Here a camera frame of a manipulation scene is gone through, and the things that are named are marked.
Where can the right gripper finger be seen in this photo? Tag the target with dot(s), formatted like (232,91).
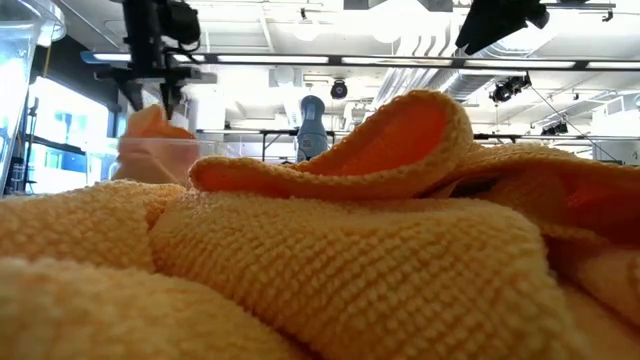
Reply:
(495,20)

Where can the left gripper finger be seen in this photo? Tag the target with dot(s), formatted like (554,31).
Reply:
(135,95)
(171,97)

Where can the orange microfiber towel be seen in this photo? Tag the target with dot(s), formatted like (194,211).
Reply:
(150,127)
(350,260)
(155,165)

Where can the clear plastic bin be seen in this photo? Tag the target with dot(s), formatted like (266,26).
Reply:
(20,100)
(210,150)

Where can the black ceiling spotlight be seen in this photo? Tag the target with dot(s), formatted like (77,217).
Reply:
(507,89)
(555,129)
(339,89)

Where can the long ceiling light strip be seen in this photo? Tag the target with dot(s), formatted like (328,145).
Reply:
(390,61)

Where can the blue-capped spray bottle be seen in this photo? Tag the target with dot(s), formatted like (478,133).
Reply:
(312,130)

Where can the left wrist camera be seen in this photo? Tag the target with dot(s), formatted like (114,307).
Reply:
(180,22)

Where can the silver ventilation duct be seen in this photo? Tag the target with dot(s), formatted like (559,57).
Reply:
(470,82)

